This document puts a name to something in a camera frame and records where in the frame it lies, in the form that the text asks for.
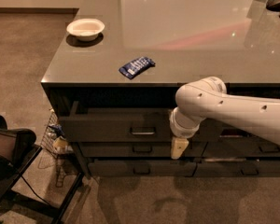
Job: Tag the grey cabinet counter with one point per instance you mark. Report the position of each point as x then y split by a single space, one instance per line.
236 40

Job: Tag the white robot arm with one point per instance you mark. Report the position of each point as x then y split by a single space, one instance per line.
191 109

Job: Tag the blue snack packet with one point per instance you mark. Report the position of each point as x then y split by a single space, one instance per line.
135 67

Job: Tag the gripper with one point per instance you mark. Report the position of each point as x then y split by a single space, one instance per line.
183 131

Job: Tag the wire basket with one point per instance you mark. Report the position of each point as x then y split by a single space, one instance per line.
55 151

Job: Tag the yellow item in basket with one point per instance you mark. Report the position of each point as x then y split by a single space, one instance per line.
60 145

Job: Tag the black office chair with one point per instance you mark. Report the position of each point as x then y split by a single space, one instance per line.
17 151

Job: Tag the white bowl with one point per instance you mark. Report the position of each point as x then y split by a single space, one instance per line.
85 29

